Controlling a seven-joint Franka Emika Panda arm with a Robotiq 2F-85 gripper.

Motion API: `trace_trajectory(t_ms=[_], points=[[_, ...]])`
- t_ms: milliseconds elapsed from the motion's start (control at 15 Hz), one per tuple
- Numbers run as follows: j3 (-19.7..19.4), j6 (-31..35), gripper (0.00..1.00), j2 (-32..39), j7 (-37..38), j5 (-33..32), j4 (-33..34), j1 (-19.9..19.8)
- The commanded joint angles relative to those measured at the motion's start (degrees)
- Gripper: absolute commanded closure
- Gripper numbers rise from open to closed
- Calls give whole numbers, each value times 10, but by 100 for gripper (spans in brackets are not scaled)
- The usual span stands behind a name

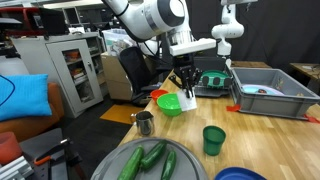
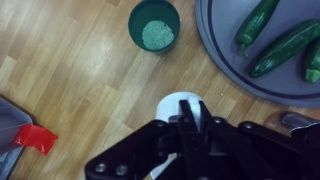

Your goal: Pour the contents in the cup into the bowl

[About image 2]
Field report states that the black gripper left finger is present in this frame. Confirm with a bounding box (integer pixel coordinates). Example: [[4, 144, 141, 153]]
[[84, 99, 214, 180]]

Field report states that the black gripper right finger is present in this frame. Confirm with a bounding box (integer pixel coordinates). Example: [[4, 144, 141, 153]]
[[198, 101, 320, 180]]

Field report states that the white plastic cup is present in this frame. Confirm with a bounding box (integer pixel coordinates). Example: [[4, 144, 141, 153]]
[[149, 91, 205, 180]]

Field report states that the dark green plastic cup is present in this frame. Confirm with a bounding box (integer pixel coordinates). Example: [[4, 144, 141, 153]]
[[127, 0, 181, 54]]

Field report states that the grey round tray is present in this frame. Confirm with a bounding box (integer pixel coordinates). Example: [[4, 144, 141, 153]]
[[194, 0, 320, 109]]

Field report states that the medium green cucumber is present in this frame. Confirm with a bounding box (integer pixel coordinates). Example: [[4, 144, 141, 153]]
[[248, 19, 320, 79]]

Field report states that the large green cucumber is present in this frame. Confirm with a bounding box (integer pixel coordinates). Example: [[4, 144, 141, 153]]
[[303, 38, 320, 84]]

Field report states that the pale grain pile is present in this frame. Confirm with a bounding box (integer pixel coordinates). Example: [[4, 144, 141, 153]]
[[141, 19, 175, 51]]

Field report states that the small green cucumber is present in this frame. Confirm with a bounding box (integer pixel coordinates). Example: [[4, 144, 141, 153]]
[[234, 0, 281, 54]]

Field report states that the grey plastic crate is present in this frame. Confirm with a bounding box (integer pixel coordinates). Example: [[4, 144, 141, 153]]
[[0, 96, 34, 180]]

